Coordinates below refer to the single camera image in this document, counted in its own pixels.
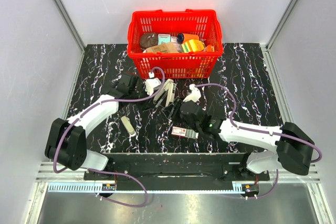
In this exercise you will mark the brown cardboard package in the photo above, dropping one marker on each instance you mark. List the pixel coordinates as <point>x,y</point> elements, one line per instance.
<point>171,47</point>

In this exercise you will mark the red staple box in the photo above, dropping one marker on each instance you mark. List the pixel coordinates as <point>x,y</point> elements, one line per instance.
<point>182,132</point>

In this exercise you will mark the staple remover tool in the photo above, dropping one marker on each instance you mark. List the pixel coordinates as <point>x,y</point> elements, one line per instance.
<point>166,94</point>

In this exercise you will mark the brown round cookie pack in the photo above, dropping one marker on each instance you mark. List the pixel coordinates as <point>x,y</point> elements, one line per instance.
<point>148,40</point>

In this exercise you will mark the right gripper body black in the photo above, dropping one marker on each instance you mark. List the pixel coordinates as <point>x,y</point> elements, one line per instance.
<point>182,116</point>

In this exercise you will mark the aluminium frame rail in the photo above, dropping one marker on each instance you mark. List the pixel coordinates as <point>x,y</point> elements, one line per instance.
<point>82,181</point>

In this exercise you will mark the yellow green box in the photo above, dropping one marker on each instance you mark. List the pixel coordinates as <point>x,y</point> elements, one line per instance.
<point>192,45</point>

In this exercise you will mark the orange snack packet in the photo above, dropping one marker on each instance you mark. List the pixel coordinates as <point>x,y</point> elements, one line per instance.
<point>209,48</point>

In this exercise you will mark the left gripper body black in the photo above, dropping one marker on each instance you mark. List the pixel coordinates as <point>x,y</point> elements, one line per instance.
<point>144,104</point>

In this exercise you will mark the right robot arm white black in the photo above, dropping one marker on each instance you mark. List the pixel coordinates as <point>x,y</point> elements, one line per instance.
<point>286,146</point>

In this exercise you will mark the orange cylinder tube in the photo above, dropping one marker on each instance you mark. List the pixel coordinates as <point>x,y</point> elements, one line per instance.
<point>183,37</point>

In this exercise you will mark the red plastic shopping basket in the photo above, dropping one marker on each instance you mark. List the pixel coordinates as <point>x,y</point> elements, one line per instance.
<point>192,65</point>

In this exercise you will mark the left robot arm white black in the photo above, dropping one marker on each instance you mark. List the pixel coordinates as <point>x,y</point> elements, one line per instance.
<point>67,141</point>

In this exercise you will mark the teal white small box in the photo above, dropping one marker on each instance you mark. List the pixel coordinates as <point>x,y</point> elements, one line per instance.
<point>163,38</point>

